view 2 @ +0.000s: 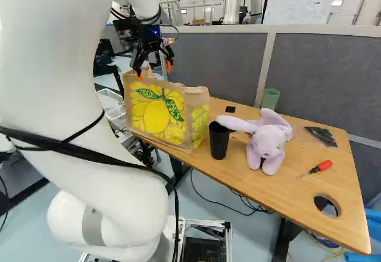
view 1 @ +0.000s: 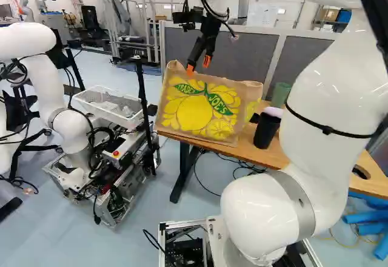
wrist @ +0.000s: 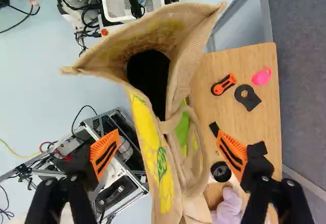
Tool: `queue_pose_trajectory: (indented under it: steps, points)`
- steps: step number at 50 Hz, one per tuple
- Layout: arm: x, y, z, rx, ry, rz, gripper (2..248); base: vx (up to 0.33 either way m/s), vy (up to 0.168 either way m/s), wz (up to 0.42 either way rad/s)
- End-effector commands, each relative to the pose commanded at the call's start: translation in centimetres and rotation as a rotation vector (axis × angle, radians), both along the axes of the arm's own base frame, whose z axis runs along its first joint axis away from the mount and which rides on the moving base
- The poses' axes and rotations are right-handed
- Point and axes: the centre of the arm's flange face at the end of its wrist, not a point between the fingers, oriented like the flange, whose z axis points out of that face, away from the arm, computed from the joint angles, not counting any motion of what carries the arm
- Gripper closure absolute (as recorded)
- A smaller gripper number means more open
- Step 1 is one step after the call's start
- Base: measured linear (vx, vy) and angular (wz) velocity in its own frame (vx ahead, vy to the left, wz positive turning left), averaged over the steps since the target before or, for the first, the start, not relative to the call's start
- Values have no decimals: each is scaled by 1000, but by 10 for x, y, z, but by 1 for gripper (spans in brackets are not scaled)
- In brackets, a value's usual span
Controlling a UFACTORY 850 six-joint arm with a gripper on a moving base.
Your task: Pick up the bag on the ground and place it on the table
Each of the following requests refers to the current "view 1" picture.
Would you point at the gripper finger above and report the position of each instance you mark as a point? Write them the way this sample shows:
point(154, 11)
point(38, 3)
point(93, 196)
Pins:
point(194, 56)
point(210, 48)

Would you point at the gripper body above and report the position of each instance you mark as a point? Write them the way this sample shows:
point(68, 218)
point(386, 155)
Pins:
point(210, 27)

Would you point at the jute bag with lemon print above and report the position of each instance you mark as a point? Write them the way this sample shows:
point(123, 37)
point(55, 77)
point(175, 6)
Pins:
point(194, 112)

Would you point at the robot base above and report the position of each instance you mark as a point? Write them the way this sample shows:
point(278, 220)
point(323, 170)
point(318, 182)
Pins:
point(188, 250)

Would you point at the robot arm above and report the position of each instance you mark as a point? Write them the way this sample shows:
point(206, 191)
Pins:
point(333, 82)

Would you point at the pale green cylinder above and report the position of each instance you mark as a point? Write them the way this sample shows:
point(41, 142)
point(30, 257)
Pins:
point(280, 94)

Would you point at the black cylinder tube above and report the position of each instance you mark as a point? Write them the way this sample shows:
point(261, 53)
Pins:
point(265, 133)

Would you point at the wooden table with black legs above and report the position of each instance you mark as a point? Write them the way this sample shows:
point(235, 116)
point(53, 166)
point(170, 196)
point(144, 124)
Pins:
point(266, 154)

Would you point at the white robot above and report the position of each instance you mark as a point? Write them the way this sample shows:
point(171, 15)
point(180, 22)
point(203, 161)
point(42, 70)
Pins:
point(30, 42)

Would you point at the grey partition with silver frame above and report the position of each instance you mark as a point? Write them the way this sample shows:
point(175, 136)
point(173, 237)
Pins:
point(251, 54)

